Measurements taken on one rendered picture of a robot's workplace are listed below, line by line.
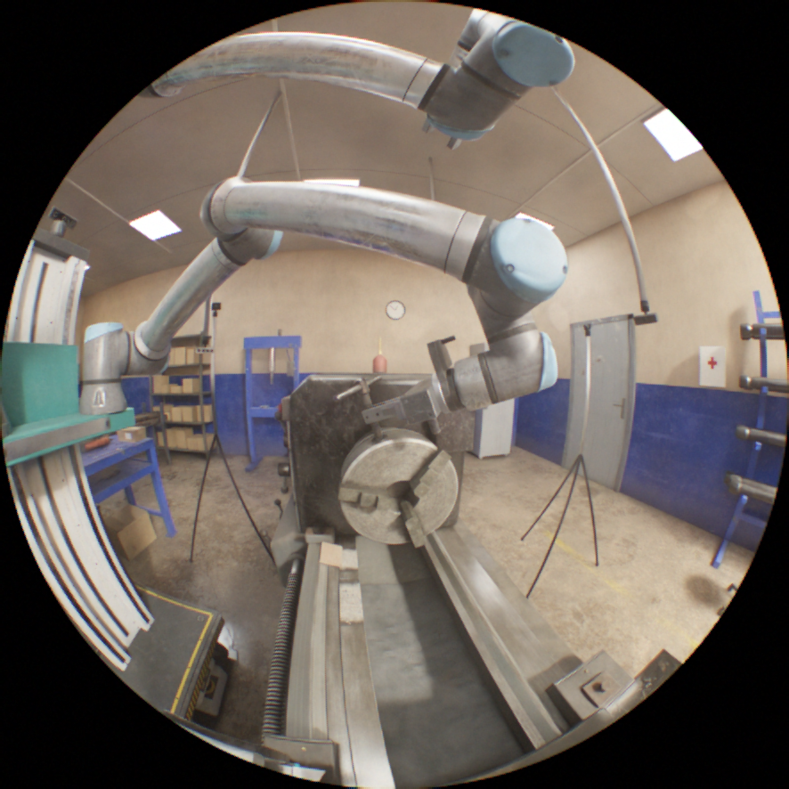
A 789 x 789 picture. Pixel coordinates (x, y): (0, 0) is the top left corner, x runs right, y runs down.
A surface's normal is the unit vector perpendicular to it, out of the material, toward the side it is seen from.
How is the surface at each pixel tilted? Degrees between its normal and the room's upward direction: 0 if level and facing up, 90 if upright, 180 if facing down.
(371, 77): 165
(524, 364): 94
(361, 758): 0
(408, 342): 90
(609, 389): 90
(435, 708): 7
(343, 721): 0
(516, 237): 92
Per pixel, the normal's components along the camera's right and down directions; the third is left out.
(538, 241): -0.10, 0.11
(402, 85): -0.25, 0.97
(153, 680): 0.01, -1.00
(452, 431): 0.18, 0.08
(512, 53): 0.01, 1.00
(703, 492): -0.98, 0.00
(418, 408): -0.33, 0.24
